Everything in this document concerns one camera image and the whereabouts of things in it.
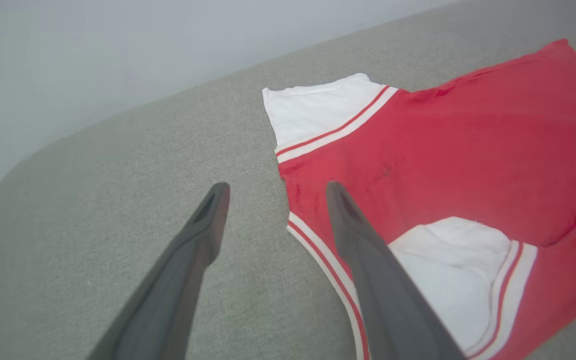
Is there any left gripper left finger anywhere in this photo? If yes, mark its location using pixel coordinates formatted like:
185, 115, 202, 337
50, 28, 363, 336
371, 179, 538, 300
87, 181, 232, 360

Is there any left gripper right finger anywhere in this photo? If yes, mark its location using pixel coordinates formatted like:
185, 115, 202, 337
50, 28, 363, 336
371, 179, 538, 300
325, 180, 469, 360

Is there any red and white shirt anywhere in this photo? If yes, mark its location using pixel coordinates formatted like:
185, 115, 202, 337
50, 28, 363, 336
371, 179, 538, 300
262, 38, 576, 360

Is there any grey fabric sofa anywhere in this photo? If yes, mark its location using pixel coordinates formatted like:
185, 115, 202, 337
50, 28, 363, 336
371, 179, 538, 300
0, 0, 576, 360

